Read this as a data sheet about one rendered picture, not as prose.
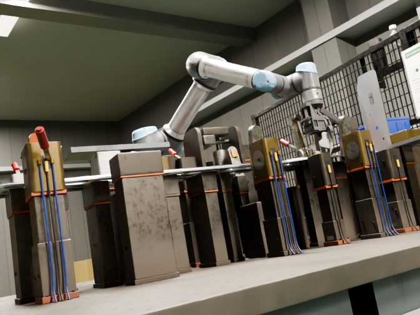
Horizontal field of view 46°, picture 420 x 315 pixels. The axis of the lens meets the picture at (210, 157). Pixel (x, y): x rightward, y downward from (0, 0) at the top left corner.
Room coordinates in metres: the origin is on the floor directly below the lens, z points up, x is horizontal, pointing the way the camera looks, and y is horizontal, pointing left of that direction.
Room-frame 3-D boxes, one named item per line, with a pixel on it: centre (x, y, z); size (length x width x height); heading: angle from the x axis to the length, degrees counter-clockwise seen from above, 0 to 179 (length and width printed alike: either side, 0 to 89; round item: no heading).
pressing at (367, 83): (1.95, -0.67, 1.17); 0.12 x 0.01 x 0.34; 29
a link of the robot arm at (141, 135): (2.20, 0.27, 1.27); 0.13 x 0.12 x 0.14; 142
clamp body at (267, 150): (1.47, -0.17, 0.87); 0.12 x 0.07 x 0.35; 29
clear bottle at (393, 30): (2.23, -0.95, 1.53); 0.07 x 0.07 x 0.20
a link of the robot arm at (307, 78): (1.83, -0.42, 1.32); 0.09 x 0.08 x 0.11; 52
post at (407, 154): (1.73, -0.67, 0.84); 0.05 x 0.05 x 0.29; 29
